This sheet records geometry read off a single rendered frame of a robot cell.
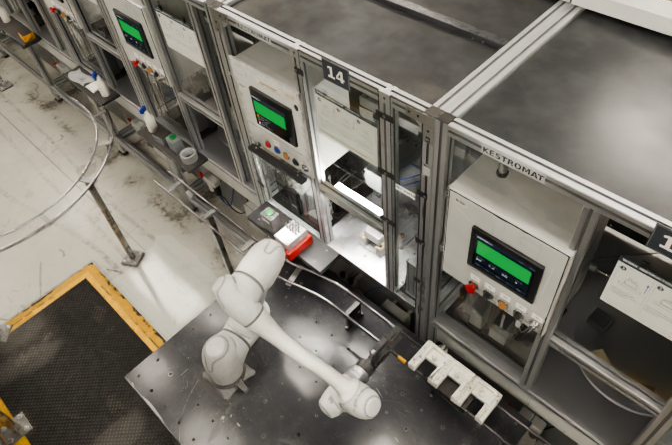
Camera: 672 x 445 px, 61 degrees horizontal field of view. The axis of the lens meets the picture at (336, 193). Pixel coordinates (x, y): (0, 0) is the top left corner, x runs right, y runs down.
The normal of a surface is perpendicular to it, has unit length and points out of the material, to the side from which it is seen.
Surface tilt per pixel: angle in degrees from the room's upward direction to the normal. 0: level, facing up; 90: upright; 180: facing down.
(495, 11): 0
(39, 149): 0
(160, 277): 0
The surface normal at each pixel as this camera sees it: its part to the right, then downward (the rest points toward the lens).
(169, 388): -0.08, -0.67
